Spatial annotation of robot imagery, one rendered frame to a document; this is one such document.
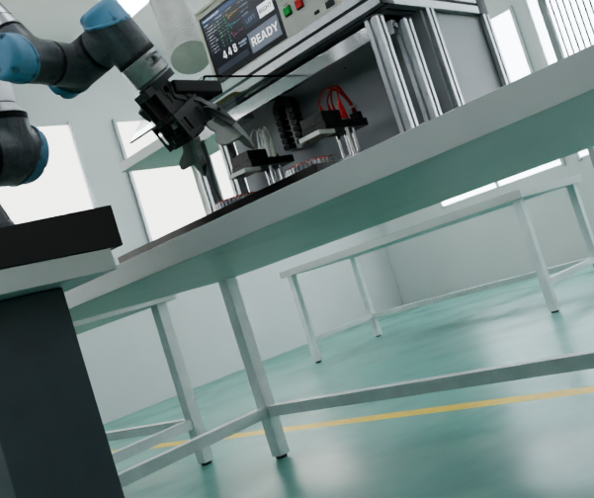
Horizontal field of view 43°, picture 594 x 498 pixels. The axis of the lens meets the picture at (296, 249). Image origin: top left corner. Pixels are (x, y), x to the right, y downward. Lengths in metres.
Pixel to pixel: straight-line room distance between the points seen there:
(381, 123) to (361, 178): 0.61
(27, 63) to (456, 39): 0.95
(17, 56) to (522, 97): 0.75
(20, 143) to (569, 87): 0.98
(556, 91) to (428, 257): 8.20
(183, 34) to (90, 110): 4.31
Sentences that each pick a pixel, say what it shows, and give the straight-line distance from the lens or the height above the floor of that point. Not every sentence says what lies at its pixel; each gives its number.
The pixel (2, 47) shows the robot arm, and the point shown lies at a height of 1.07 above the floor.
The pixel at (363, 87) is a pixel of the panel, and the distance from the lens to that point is 1.77.
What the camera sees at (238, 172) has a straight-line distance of 1.74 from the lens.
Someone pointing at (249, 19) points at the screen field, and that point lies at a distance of 1.85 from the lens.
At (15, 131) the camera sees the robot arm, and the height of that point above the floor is 1.02.
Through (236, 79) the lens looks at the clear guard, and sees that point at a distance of 1.70.
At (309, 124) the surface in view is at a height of 0.91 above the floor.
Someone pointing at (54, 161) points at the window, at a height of 2.28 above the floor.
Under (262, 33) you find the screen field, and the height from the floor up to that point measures 1.17.
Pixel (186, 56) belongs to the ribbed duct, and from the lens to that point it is 3.03.
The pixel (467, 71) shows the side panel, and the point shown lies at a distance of 1.77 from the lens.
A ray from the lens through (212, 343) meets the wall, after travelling 7.28.
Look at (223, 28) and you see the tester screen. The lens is 1.91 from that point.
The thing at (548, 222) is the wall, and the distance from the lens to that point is 8.37.
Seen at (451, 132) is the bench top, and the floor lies 0.72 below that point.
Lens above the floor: 0.58
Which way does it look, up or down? 3 degrees up
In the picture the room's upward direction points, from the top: 18 degrees counter-clockwise
